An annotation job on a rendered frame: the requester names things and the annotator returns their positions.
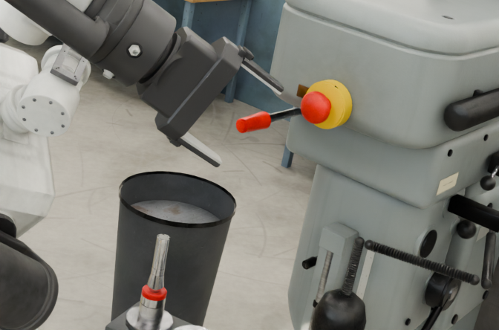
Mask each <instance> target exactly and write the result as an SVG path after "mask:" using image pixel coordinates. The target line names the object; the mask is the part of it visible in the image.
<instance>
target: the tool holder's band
mask: <svg viewBox="0 0 499 330"><path fill-rule="evenodd" d="M166 294H167V290H166V289H165V288H164V287H163V288H162V289H161V291H160V292H157V293H154V292H151V291H150V290H149V287H148V286H147V285H144V286H143V288H142V295H143V296H144V297H145V298H146V299H148V300H153V301H160V300H164V299H165V298H166Z"/></svg>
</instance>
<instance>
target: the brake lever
mask: <svg viewBox="0 0 499 330"><path fill-rule="evenodd" d="M298 115H301V116H303V115H302V113H301V109H300V108H298V107H295V108H292V109H287V110H283V111H278V112H275V113H272V114H268V113H267V112H265V111H261V112H259V113H256V114H252V115H249V116H246V117H242V118H240V119H238V120H237V122H236V128H237V130H238V131H239V132H240V133H245V132H252V131H256V130H260V129H267V128H268V127H269V126H270V124H271V123H272V122H276V121H279V120H283V119H287V118H290V117H295V116H298Z"/></svg>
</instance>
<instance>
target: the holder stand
mask: <svg viewBox="0 0 499 330"><path fill-rule="evenodd" d="M139 307H140V301H139V302H137V303H136V304H135V305H133V306H132V307H130V308H129V309H128V310H127V311H125V312H124V313H122V314H121V315H120V316H119V317H117V318H116V319H114V320H112V321H111V322H110V323H109V324H108V325H106V327H105V330H208V329H206V328H204V327H200V326H195V325H192V324H191V323H188V322H186V321H184V320H182V319H179V318H177V317H175V316H172V315H170V314H169V312H167V311H165V310H164V312H163V319H162V322H161V323H159V324H157V325H153V326H150V325H146V324H144V323H141V322H140V321H139V320H138V318H137V316H138V311H139Z"/></svg>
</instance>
